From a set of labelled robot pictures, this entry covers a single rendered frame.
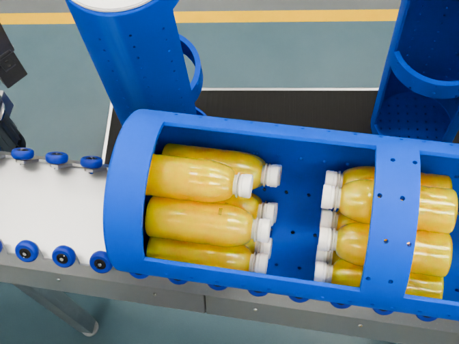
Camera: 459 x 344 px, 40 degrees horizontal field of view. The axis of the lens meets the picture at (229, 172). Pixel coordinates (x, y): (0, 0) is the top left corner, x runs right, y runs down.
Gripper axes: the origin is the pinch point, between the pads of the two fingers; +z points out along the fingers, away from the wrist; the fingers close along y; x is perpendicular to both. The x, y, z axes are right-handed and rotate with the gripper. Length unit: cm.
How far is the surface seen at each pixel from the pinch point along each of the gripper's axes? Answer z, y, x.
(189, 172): 30.2, -12.9, -12.8
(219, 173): 30.5, -16.4, -16.1
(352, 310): 57, -43, -21
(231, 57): 149, 69, -86
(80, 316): 130, 20, 21
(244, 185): 31.8, -20.2, -17.9
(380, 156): 27, -33, -34
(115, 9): 45, 35, -31
